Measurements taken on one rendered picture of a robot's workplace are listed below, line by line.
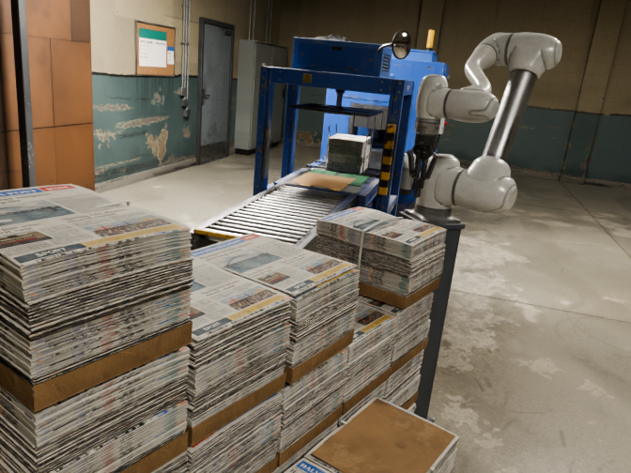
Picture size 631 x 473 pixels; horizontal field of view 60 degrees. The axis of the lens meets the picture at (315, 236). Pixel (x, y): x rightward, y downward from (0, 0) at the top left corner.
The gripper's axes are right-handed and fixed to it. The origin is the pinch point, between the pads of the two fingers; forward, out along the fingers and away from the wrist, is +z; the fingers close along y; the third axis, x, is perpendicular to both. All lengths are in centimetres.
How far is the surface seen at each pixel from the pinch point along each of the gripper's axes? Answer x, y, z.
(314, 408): -85, 18, 46
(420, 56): 345, -172, -62
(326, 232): -36.9, -15.3, 14.5
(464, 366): 95, 3, 116
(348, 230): -36.8, -6.3, 11.6
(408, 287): -35.9, 18.0, 25.1
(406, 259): -37.1, 16.1, 15.7
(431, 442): -62, 43, 56
